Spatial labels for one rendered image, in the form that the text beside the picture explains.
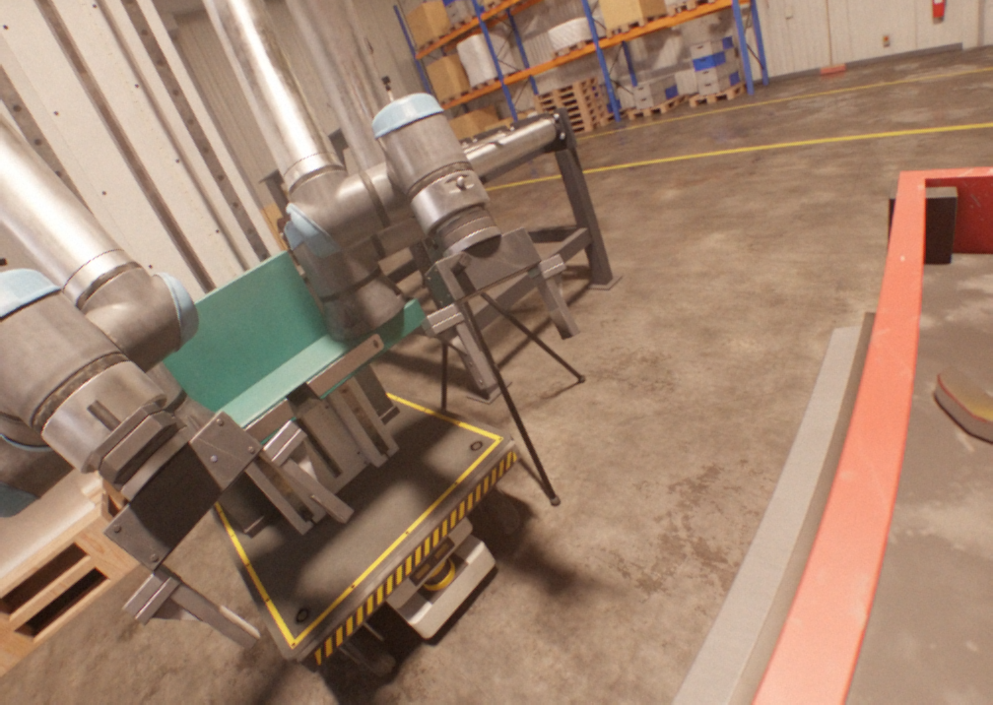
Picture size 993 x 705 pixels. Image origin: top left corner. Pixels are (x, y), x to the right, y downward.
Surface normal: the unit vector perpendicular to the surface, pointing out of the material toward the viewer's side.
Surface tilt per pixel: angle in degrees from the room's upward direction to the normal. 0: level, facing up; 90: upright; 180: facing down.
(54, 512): 90
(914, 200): 0
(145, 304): 67
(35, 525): 90
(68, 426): 73
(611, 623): 0
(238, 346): 90
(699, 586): 0
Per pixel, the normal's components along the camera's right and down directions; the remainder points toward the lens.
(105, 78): 0.71, 0.11
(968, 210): -0.63, 0.56
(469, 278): 0.45, -0.18
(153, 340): 0.96, 0.18
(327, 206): 0.22, 0.00
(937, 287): -0.33, -0.82
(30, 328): 0.65, -0.41
